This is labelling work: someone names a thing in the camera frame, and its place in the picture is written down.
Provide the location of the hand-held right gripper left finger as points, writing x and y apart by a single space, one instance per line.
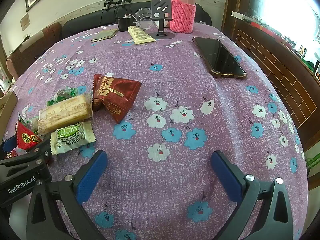
92 177

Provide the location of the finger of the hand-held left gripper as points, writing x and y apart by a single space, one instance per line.
37 153
8 142

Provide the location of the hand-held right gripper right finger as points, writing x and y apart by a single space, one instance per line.
225 173

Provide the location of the red packet with green emblem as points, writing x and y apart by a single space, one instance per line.
25 136

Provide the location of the cardboard box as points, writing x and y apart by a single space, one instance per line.
6 112

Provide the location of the white green snack packet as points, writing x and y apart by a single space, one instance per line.
72 136

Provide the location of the beige biscuit packet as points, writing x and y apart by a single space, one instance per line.
65 113

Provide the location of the green candy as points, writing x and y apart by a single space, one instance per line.
77 90
62 95

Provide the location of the dark red snack packet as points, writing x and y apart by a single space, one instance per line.
120 97

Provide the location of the brown armchair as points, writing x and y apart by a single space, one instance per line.
32 47

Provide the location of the purple floral tablecloth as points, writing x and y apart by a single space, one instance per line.
175 80

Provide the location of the black smartphone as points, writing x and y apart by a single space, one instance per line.
220 57

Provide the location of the wooden cabinet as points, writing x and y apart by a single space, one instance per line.
275 62

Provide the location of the small card packet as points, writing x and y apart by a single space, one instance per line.
103 35

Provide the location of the black sofa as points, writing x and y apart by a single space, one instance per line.
82 23

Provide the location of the gold snack bar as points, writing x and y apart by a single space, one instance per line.
140 35

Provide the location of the small black container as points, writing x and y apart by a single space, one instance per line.
123 25

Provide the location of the pink thermos with knitted sleeve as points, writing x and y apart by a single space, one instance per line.
183 15

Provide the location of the black clip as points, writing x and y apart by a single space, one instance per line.
109 3
123 0

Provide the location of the clear plastic cup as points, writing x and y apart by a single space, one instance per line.
143 17

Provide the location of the black phone stand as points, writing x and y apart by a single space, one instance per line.
161 6

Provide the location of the paper wall notice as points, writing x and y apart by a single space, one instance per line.
25 22

